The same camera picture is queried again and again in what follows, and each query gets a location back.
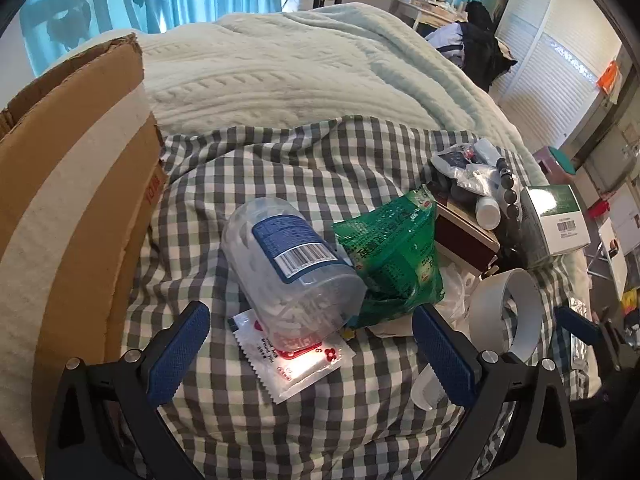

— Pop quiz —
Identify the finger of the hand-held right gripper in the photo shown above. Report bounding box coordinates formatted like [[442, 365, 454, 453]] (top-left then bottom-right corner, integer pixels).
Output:
[[555, 306, 608, 348]]

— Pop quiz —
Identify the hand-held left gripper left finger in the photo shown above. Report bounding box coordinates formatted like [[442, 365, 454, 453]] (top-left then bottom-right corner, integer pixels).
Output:
[[45, 301, 211, 480]]

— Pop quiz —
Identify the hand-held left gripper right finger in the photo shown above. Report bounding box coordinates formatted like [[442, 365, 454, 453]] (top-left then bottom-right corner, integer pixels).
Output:
[[411, 304, 576, 480]]

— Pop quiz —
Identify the wide white band ring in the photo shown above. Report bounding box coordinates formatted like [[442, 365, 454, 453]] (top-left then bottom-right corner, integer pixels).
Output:
[[467, 268, 543, 363]]

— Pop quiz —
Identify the green and white carton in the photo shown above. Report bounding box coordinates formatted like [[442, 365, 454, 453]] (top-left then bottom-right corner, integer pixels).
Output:
[[517, 185, 592, 268]]

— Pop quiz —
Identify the white sachet with red print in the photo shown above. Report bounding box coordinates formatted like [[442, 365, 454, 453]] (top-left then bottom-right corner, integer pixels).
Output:
[[229, 309, 357, 405]]

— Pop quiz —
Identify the green snack bag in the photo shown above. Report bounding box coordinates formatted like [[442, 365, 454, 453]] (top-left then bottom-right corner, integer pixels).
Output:
[[332, 185, 446, 330]]

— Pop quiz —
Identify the dark red book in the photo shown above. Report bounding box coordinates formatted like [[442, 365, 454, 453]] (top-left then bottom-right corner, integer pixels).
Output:
[[431, 195, 501, 273]]

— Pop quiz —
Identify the clear jar with blue label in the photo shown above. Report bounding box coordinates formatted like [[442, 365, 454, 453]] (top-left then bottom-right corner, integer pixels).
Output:
[[221, 198, 368, 341]]

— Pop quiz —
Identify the brown cardboard box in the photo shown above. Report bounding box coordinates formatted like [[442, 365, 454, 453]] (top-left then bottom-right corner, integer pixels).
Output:
[[0, 33, 168, 476]]

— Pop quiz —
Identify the silver blister pack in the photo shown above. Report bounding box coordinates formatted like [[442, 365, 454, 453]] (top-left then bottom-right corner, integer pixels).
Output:
[[567, 296, 593, 371]]

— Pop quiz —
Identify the white plastic piece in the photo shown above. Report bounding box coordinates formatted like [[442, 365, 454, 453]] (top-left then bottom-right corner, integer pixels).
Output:
[[411, 365, 446, 411]]

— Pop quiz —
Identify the crumpled white tissue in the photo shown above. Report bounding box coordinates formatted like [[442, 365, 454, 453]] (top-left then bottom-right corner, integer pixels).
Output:
[[440, 260, 481, 321]]

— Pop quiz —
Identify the small white bottle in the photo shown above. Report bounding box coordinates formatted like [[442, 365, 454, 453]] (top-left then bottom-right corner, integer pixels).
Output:
[[475, 196, 502, 228]]

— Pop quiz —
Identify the grey checked cloth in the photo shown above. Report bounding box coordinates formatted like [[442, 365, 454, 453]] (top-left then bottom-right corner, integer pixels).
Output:
[[115, 116, 591, 480]]

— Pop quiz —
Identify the orange tag on wardrobe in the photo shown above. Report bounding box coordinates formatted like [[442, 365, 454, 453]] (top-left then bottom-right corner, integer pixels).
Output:
[[597, 60, 623, 93]]

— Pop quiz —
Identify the pale green fluffy blanket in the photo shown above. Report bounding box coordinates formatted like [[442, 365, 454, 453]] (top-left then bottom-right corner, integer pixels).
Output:
[[280, 2, 551, 186]]

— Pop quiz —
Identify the white louvred wardrobe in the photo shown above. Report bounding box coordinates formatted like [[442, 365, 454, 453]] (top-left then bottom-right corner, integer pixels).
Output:
[[492, 0, 626, 146]]

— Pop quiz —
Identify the pile of dark clothes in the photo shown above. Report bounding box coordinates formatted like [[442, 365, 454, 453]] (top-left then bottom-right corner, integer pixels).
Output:
[[425, 0, 518, 93]]

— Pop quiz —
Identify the white dressing table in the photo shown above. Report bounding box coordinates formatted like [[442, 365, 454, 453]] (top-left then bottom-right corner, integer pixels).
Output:
[[395, 0, 466, 31]]

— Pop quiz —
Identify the dark bead bracelet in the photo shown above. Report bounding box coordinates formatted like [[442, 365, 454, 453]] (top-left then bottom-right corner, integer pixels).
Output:
[[492, 157, 523, 221]]

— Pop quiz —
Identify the cream cable-knit blanket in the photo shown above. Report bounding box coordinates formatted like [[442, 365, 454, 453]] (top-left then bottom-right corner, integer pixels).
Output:
[[50, 10, 451, 136]]

